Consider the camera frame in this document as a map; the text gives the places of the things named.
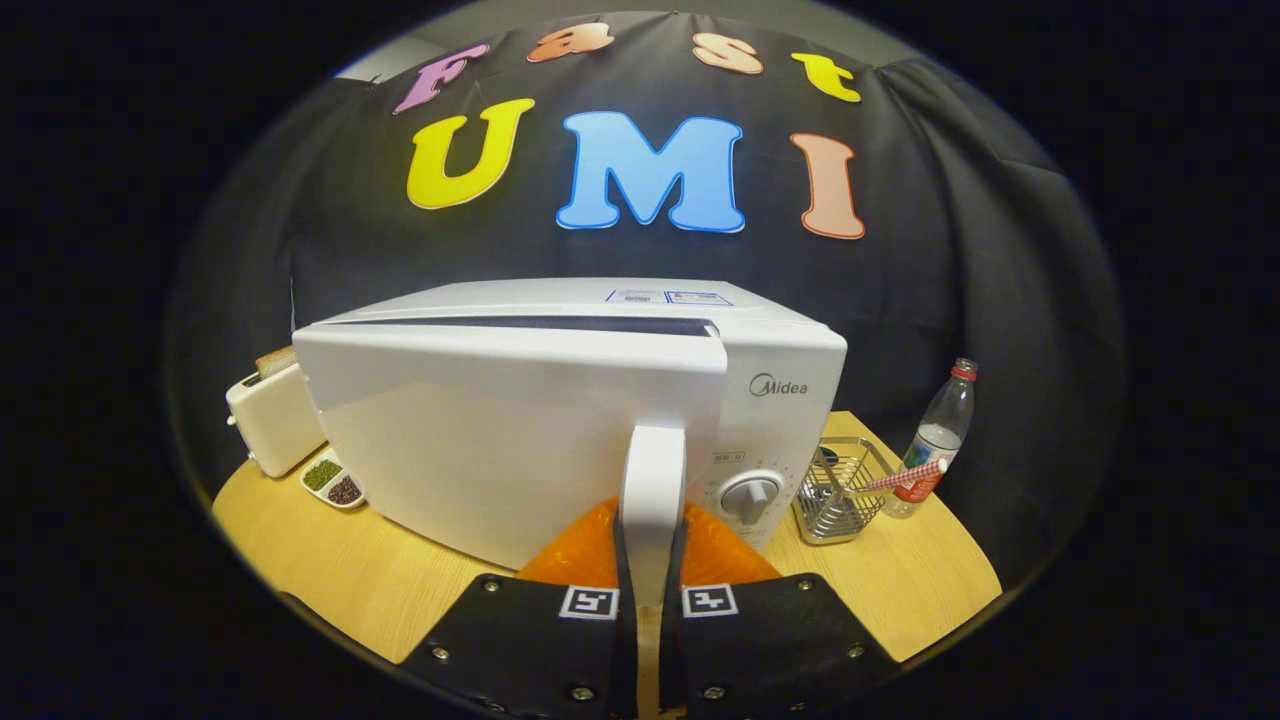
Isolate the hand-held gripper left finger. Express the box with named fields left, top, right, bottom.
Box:
left=400, top=497, right=641, bottom=720

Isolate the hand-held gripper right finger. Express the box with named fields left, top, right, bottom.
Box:
left=660, top=500, right=901, bottom=720

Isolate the white toaster oven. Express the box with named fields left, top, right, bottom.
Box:
left=292, top=277, right=849, bottom=611

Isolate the cream toaster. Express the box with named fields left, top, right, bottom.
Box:
left=226, top=360, right=328, bottom=479

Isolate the red striped straw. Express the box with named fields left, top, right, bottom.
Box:
left=858, top=458, right=949, bottom=494

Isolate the clear plastic water bottle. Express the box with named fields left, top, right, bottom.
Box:
left=884, top=357, right=978, bottom=519

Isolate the white divided bean dish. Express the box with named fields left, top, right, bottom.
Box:
left=300, top=455, right=368, bottom=511

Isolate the metal wire basket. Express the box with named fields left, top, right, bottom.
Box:
left=792, top=436, right=898, bottom=546

